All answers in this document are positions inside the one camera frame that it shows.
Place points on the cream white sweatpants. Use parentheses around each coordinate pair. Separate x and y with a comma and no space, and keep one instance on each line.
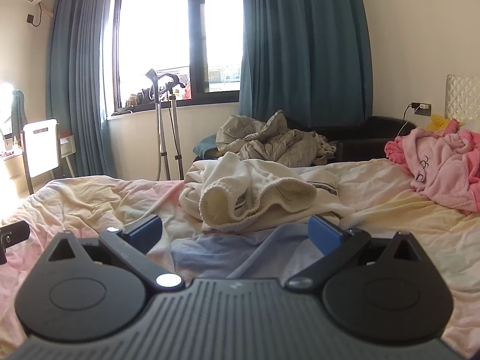
(230,195)

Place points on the white quilted headboard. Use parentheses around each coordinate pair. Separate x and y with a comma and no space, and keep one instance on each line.
(462,97)

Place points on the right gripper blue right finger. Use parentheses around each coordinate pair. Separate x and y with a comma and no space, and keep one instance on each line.
(339,247)

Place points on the light blue garment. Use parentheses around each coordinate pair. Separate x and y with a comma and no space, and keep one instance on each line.
(279,253)

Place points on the right teal curtain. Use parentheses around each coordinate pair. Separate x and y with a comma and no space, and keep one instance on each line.
(308,58)

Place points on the left teal curtain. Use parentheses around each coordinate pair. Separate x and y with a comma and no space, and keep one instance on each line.
(75,94)

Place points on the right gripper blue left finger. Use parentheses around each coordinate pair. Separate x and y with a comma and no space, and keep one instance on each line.
(128,249)

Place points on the vanity mirror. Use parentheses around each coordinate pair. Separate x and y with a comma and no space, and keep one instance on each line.
(13,116)

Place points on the wall power outlet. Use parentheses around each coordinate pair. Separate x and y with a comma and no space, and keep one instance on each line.
(421,108)

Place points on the black sofa bench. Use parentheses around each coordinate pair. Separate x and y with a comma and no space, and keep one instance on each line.
(360,142)

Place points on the pink fleece robe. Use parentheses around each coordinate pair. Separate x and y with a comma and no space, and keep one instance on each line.
(444,165)

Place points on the grey puffer jacket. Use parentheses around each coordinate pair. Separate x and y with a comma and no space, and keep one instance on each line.
(273,141)

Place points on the white backed wooden chair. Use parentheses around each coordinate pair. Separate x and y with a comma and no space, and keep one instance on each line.
(41,149)

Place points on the pink and yellow bed quilt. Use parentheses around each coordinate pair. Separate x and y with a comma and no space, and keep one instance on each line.
(378,192)

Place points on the dark framed window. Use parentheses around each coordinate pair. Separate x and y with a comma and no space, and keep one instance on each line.
(199,41)

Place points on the yellow plush toy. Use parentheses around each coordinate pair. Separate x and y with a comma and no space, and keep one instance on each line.
(437,123)

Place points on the teal cushion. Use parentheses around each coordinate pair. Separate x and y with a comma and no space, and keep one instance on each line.
(206,148)

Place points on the teal curtain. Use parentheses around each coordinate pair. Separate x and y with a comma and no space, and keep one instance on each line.
(75,94)
(308,58)

